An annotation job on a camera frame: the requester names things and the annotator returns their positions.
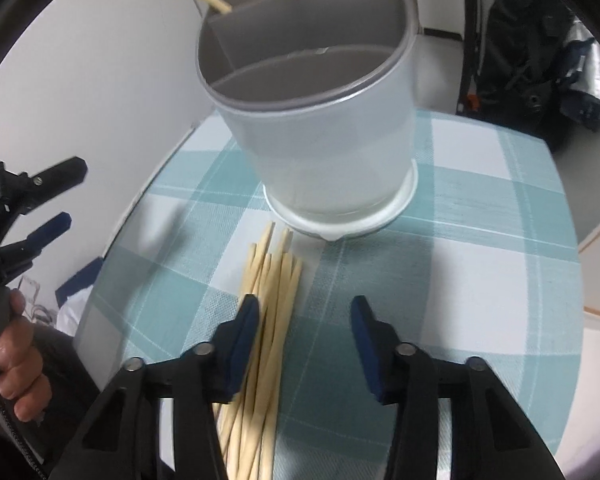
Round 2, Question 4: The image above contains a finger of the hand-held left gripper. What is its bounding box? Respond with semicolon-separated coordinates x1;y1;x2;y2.
5;157;89;211
0;212;72;281

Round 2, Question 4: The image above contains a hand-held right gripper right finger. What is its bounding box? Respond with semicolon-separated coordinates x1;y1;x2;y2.
350;296;568;480

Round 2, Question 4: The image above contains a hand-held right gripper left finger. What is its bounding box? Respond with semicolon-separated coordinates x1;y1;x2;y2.
45;294;261;480

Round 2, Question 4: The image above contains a pile of wooden chopsticks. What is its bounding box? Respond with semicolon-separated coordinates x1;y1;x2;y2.
212;222;305;480

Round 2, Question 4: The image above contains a white round utensil holder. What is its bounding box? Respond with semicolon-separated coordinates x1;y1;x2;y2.
195;0;421;242

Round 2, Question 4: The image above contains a person's left hand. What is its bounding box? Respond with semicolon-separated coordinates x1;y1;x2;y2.
0;290;52;424

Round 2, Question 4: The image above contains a dark blue box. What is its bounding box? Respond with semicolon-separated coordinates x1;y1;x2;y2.
56;258;104;306

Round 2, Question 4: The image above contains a white plastic bag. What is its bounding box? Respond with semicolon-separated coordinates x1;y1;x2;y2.
55;297;93;336

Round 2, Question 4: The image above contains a teal checked tablecloth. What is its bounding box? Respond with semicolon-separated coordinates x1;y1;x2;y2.
75;107;581;480

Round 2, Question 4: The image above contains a person's dark trouser leg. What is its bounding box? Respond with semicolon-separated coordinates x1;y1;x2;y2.
27;325;108;466

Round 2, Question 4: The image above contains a black backpack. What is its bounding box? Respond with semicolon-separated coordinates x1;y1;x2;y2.
466;0;581;153

